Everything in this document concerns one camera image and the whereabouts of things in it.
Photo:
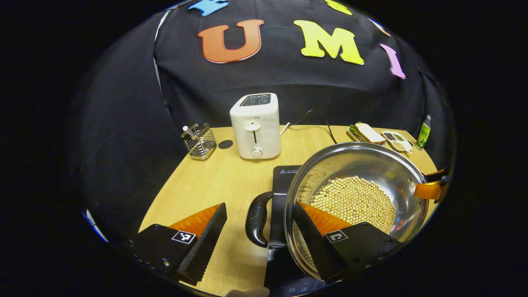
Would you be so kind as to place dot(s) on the white plastic utensil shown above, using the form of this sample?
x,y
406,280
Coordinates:
x,y
189,132

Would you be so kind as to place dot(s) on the stainless steel pot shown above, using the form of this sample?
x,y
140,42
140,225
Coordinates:
x,y
363,163

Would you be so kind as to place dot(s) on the small heap of yellow beans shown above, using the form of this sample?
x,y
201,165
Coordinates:
x,y
398,145

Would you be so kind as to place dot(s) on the heap of green beans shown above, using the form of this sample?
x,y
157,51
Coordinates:
x,y
399,136

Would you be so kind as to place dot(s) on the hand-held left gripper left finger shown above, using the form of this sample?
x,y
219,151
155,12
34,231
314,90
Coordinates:
x,y
206,243

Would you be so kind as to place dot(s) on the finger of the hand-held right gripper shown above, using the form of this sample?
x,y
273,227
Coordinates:
x,y
427,189
437,176

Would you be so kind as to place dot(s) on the sandwich with lettuce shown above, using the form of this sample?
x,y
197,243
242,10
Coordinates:
x,y
369,133

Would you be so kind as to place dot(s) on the pile of soybeans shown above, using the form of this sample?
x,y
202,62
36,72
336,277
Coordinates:
x,y
354,198

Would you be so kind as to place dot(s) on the black induction cooktop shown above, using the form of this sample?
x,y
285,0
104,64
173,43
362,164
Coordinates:
x,y
282,183

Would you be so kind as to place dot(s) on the green label drink bottle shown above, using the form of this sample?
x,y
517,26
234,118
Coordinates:
x,y
423,134

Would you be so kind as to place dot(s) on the pale green sandwich plate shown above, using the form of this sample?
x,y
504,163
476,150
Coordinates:
x,y
355,139

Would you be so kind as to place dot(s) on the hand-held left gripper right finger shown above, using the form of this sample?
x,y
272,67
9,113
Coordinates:
x,y
317,247

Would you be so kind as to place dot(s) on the white divided dish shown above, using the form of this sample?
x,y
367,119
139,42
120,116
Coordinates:
x,y
408,144

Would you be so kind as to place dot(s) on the white toaster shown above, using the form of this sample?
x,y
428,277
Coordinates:
x,y
266,140

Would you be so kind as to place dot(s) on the heap of red beans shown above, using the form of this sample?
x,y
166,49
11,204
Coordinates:
x,y
389,135

